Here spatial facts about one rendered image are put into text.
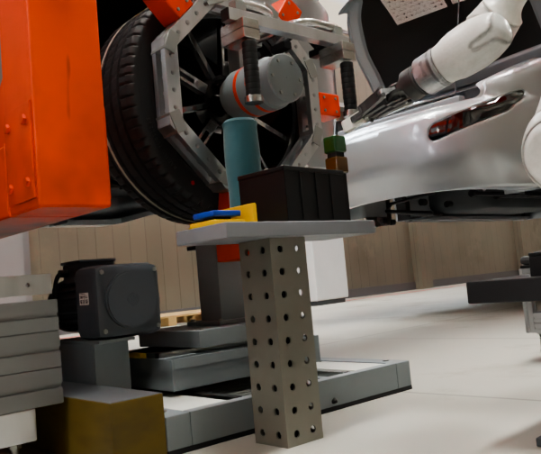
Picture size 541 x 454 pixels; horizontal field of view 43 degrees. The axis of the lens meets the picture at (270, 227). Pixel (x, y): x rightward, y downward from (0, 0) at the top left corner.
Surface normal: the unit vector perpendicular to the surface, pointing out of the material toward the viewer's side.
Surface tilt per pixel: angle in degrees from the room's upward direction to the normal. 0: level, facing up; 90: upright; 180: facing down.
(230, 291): 90
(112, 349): 90
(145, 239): 90
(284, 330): 90
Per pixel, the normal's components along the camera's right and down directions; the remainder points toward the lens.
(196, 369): 0.66, -0.12
